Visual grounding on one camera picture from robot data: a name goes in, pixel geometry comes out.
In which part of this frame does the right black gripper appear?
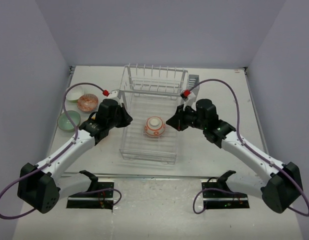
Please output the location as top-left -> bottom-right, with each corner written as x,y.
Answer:
166,103 -> 207,132

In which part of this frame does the orange white upturned bowl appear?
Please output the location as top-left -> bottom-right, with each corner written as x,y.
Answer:
144,116 -> 166,138

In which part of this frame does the blue zigzag patterned bowl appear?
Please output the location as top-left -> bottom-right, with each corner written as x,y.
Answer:
77,93 -> 99,113

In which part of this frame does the mint green bowl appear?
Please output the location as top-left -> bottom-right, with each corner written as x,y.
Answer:
57,110 -> 81,132

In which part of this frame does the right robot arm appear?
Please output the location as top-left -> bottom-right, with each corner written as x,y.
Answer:
166,99 -> 303,214

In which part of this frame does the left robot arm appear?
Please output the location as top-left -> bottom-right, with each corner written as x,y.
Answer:
17,97 -> 133,214

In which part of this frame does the grey cutlery holder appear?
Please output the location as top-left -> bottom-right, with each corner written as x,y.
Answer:
188,74 -> 200,100

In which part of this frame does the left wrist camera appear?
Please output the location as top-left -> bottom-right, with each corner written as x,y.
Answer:
107,89 -> 120,99

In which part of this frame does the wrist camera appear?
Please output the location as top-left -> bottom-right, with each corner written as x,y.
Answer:
107,89 -> 120,99
180,89 -> 197,110

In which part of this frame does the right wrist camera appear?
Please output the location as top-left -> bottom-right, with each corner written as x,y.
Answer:
180,89 -> 197,110

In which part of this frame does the white wire dish rack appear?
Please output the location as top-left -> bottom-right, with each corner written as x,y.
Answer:
119,64 -> 189,164

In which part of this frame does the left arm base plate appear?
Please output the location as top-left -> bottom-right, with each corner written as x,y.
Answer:
66,190 -> 114,210

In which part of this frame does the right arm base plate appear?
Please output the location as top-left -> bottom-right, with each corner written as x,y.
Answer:
202,190 -> 250,210

